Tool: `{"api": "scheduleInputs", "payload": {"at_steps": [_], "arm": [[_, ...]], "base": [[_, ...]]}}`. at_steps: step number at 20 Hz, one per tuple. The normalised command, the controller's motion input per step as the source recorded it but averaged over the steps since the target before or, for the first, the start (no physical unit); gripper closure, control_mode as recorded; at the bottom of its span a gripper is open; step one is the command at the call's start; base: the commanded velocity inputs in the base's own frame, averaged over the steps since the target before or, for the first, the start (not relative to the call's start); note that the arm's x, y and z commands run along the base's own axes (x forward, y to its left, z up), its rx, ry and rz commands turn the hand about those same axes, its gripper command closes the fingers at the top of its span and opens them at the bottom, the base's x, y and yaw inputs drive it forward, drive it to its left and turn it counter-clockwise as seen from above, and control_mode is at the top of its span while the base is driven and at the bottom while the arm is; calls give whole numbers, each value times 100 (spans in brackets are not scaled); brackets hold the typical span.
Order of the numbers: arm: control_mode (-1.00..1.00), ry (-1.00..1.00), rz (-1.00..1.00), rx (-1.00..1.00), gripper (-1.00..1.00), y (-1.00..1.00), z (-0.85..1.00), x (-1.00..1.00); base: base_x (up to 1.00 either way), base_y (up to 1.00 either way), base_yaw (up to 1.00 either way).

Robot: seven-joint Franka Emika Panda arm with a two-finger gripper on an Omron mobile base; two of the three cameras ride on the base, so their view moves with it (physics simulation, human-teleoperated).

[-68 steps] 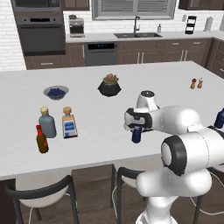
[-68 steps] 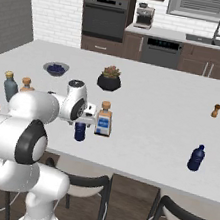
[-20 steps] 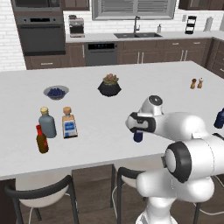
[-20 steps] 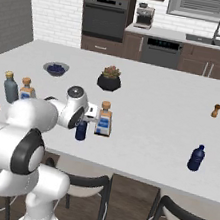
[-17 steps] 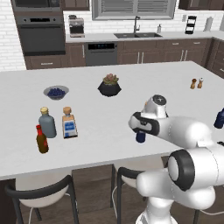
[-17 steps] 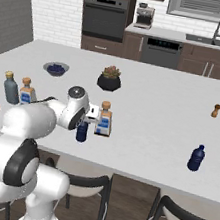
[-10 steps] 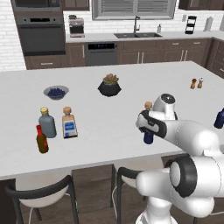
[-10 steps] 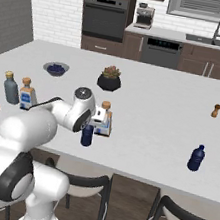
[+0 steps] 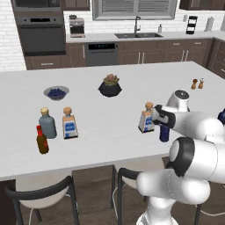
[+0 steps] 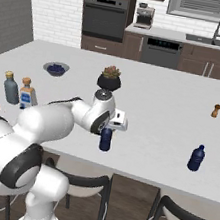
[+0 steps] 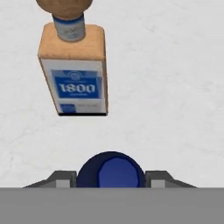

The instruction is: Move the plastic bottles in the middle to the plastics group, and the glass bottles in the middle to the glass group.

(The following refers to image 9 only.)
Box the grey bowl of blueberries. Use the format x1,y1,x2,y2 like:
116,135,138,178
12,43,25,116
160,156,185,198
43,85,70,102

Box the white paper towel roll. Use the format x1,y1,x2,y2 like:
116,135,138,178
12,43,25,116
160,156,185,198
204,16,215,33

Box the window with grey blinds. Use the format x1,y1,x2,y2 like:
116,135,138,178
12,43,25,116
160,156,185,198
91,0,179,21

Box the grey bottle yellow cap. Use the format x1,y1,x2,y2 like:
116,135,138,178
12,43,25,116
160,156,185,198
38,106,58,140

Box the black microwave oven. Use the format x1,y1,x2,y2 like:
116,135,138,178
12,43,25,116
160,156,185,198
11,0,63,12

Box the brown salt shaker white top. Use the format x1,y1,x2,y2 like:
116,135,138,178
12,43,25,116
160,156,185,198
198,77,206,90

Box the white chair black frame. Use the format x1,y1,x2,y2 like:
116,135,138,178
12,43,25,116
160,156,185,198
110,156,203,225
4,169,81,225

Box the dark blue bottle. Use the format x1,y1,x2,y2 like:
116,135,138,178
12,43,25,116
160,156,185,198
217,107,225,126
158,125,171,143

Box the brown wall cupboard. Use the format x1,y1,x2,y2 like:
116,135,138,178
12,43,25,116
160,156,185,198
178,0,225,11
60,0,91,12

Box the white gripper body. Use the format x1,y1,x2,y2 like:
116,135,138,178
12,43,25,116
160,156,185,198
150,105,171,127

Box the white blue bottle cork stopper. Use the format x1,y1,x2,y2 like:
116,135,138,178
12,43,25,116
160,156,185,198
62,106,79,141
137,101,156,134

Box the black pot with succulent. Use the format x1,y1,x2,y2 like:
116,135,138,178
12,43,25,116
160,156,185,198
97,73,123,98

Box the dark tap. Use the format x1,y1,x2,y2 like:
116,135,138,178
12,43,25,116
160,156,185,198
133,15,142,34

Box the dark sink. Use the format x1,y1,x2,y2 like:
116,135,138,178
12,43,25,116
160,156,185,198
113,32,164,40

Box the black wall oven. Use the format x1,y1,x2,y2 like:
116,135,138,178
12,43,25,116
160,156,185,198
13,10,68,57

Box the black wire stand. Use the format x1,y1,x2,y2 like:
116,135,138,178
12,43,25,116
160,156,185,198
185,15,199,36

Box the brown base cupboards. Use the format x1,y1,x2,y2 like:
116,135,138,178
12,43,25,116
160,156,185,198
24,42,88,71
117,38,225,79

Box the grey dishwasher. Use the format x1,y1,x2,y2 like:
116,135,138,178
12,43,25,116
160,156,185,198
84,41,120,68

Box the silver coffee machine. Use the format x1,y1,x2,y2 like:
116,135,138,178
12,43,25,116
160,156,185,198
68,14,86,39

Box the brown bottle red cap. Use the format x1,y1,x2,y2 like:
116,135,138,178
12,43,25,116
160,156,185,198
35,125,50,156

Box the brown pepper shaker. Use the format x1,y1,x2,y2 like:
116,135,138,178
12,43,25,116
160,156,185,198
191,78,199,91

